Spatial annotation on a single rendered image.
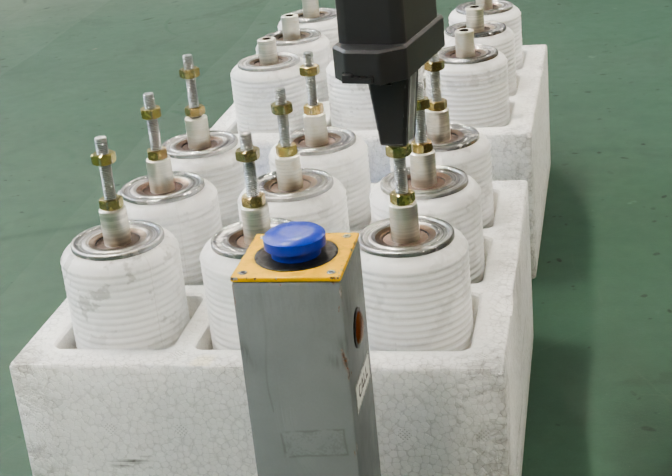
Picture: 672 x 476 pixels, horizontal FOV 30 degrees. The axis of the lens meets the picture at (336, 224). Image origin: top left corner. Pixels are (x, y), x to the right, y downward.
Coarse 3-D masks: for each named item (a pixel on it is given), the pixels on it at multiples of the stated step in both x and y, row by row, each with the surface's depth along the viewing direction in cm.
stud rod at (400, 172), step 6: (396, 162) 94; (402, 162) 94; (396, 168) 94; (402, 168) 94; (396, 174) 95; (402, 174) 95; (396, 180) 95; (402, 180) 95; (396, 186) 95; (402, 186) 95; (396, 192) 95; (402, 192) 95
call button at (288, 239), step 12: (276, 228) 80; (288, 228) 80; (300, 228) 80; (312, 228) 79; (264, 240) 79; (276, 240) 78; (288, 240) 78; (300, 240) 78; (312, 240) 78; (324, 240) 79; (276, 252) 78; (288, 252) 78; (300, 252) 78; (312, 252) 78
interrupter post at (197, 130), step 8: (192, 120) 121; (200, 120) 121; (192, 128) 121; (200, 128) 121; (208, 128) 122; (192, 136) 122; (200, 136) 122; (208, 136) 122; (192, 144) 122; (200, 144) 122; (208, 144) 122
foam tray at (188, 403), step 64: (512, 192) 123; (512, 256) 109; (64, 320) 105; (192, 320) 103; (512, 320) 101; (64, 384) 99; (128, 384) 98; (192, 384) 97; (384, 384) 93; (448, 384) 92; (512, 384) 100; (64, 448) 101; (128, 448) 100; (192, 448) 99; (384, 448) 96; (448, 448) 95; (512, 448) 98
